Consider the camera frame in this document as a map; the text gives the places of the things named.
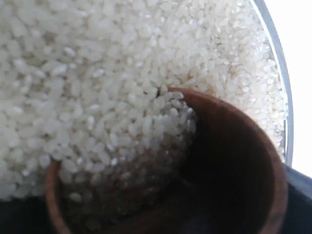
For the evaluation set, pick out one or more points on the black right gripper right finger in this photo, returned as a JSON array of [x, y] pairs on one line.
[[299, 212]]

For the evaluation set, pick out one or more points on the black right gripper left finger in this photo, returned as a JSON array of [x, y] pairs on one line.
[[28, 216]]

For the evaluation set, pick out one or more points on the brown wooden cup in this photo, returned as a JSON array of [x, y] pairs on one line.
[[231, 170]]

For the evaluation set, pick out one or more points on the rice in metal tray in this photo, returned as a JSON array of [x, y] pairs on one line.
[[85, 83]]

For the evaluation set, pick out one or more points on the round metal tray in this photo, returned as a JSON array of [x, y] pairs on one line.
[[278, 54]]

